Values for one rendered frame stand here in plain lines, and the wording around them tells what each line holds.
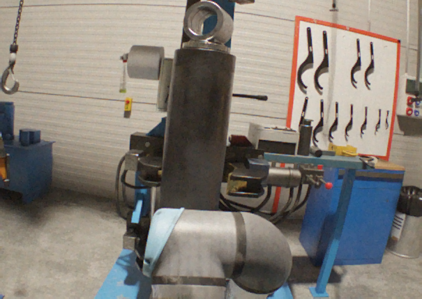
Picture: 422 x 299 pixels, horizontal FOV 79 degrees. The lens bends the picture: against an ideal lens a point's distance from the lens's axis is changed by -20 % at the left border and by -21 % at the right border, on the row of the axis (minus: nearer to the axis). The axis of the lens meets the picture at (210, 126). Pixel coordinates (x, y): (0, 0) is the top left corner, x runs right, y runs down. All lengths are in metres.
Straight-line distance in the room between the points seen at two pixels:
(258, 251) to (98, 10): 3.62
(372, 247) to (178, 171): 2.29
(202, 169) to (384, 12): 3.63
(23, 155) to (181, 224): 3.04
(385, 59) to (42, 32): 4.35
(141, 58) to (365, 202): 2.15
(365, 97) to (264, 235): 3.48
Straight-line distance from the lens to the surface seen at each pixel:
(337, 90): 3.73
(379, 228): 2.94
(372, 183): 2.73
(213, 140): 1.01
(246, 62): 3.50
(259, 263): 0.49
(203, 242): 0.45
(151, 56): 2.32
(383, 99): 4.03
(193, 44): 1.04
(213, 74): 0.99
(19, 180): 3.53
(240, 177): 1.37
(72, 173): 3.97
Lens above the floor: 1.32
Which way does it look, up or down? 5 degrees down
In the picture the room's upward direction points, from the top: 6 degrees clockwise
